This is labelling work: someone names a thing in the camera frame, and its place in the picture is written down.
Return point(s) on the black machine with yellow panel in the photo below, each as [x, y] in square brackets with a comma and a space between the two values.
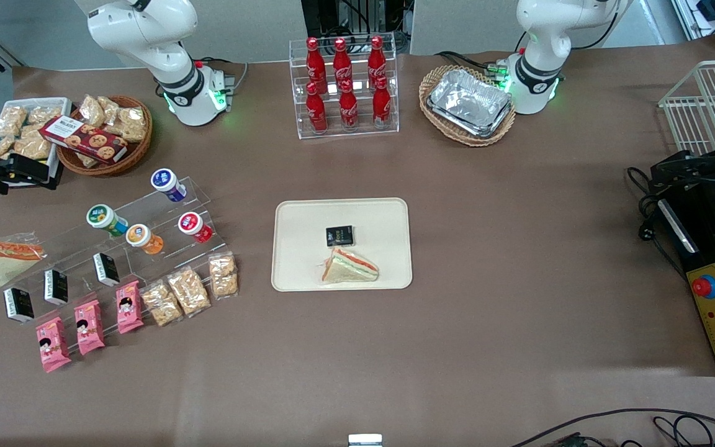
[699, 254]

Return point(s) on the aluminium foil tray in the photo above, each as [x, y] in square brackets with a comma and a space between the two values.
[469, 102]

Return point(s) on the beige plastic tray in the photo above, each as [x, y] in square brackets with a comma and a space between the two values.
[308, 248]

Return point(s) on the clear acrylic stepped shelf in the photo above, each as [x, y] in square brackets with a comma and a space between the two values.
[165, 214]

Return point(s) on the blue gum bottle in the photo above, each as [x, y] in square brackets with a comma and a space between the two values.
[166, 182]

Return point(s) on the black equipment rack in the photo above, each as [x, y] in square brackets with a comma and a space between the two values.
[332, 15]

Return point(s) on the small black white box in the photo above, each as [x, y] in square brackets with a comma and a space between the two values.
[107, 269]
[56, 287]
[19, 304]

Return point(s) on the pink snack pack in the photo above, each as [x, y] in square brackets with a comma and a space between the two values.
[129, 307]
[89, 327]
[52, 344]

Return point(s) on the oval light wicker basket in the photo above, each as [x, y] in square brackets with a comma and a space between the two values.
[450, 133]

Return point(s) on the red gum bottle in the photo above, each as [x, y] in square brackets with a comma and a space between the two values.
[193, 225]

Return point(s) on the orange gum bottle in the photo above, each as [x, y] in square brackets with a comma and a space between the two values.
[141, 237]

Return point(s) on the round brown wicker basket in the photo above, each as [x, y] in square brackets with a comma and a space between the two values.
[134, 155]

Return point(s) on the red emergency stop button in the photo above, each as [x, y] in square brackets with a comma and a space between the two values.
[705, 287]

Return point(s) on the red cola bottle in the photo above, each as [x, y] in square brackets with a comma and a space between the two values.
[349, 108]
[316, 112]
[377, 59]
[315, 65]
[382, 105]
[342, 62]

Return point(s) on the black box with green print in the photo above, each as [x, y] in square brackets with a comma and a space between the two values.
[339, 236]

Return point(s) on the red cookie box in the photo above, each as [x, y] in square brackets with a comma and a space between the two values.
[84, 139]

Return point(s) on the clear acrylic bottle rack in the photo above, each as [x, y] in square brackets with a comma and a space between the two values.
[360, 133]

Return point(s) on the green gum bottle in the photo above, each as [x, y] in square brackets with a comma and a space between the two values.
[104, 218]

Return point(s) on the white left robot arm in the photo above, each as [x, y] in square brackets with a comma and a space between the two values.
[544, 37]

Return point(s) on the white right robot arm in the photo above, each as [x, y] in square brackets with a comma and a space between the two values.
[146, 25]

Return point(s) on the wrapped triangle sandwich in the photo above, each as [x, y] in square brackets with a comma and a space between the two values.
[348, 268]
[0, 267]

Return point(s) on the clear peanut brittle pack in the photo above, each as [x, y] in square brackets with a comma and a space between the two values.
[132, 124]
[92, 110]
[10, 121]
[44, 115]
[86, 160]
[110, 108]
[188, 292]
[223, 275]
[31, 146]
[1, 146]
[161, 303]

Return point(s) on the white rectangular tray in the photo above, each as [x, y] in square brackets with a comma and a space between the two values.
[64, 104]

